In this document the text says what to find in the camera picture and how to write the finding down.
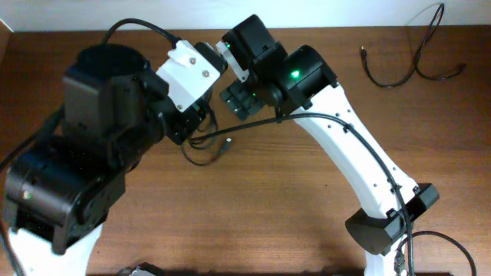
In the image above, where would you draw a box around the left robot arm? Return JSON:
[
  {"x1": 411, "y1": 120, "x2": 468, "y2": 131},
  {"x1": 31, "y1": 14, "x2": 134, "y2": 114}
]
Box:
[{"x1": 2, "y1": 41, "x2": 228, "y2": 275}]

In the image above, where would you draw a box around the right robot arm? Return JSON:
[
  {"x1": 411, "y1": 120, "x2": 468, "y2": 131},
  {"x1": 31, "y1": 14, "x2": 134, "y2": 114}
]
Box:
[{"x1": 216, "y1": 15, "x2": 439, "y2": 275}]

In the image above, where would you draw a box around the left camera black cable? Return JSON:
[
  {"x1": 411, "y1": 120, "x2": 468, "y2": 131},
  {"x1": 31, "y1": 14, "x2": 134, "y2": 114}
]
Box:
[{"x1": 0, "y1": 18, "x2": 181, "y2": 276}]

